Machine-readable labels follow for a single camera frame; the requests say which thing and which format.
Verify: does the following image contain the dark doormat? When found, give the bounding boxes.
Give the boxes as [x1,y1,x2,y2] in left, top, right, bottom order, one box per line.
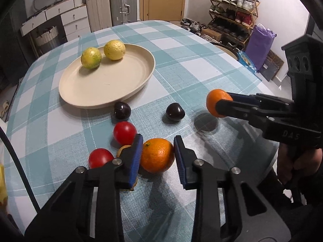
[260,50,285,81]

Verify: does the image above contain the black cable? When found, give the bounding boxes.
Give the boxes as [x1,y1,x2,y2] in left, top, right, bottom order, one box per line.
[0,125,41,213]

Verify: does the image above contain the person's dark clothing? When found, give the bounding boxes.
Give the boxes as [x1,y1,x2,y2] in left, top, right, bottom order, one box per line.
[256,168,323,242]

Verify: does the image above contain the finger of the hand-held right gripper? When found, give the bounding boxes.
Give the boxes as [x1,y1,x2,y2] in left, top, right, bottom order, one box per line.
[215,100,294,129]
[225,92,295,108]

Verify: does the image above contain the woven storage basket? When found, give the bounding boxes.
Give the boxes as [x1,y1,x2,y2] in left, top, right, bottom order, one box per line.
[35,26,60,46]

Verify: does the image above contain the green-yellow lemon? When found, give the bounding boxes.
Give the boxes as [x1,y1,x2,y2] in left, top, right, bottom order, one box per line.
[81,47,102,69]

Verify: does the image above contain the blue plastic bag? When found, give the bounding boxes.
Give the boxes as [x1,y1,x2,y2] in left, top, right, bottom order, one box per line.
[237,51,257,73]

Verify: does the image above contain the yellow lemon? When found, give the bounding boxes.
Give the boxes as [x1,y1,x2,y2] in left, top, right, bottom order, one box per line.
[104,40,126,61]

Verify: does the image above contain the brown cardboard box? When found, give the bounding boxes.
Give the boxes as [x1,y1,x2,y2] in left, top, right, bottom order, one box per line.
[201,28,223,42]

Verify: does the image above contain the pile of shoes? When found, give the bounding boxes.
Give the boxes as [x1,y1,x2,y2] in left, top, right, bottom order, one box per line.
[180,18,210,36]

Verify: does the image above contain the wooden shoe rack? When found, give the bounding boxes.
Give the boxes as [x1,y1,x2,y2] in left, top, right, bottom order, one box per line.
[208,0,260,51]

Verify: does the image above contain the small orange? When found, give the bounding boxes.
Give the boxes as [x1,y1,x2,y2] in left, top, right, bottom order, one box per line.
[206,89,234,118]

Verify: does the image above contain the brown kiwi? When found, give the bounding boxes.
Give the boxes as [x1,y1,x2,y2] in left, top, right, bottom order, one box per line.
[116,145,138,192]

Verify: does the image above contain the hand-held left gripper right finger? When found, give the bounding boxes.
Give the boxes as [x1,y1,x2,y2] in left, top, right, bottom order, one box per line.
[174,135,290,242]

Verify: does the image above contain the white drawer dresser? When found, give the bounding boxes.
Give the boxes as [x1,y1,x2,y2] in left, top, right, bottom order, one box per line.
[20,0,91,43]

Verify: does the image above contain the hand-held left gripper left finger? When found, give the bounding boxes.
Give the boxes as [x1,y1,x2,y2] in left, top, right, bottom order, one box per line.
[24,134,144,242]

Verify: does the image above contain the silver suitcase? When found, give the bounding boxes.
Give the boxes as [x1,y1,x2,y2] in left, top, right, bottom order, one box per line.
[110,0,139,26]

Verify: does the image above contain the red tomato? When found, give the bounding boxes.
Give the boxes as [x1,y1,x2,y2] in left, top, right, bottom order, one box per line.
[113,121,137,145]
[88,148,114,169]

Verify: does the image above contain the beige slippers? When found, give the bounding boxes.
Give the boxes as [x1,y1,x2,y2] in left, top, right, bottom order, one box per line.
[0,100,11,118]

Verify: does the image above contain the dark plum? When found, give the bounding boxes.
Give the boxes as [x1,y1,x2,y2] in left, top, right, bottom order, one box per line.
[166,102,185,121]
[113,101,132,120]

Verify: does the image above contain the person's right hand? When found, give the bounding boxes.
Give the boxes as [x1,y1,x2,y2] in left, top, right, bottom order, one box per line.
[276,144,323,189]

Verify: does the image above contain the cream suitcase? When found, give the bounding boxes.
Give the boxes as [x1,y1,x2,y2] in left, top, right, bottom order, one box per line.
[85,0,112,32]

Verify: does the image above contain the large orange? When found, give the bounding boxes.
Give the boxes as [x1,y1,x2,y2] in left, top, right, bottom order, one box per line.
[141,138,175,173]

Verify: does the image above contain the purple bag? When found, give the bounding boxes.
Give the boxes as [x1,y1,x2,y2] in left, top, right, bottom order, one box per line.
[245,24,277,72]

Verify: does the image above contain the beige round plate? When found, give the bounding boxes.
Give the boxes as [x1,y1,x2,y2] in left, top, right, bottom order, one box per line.
[59,44,155,109]

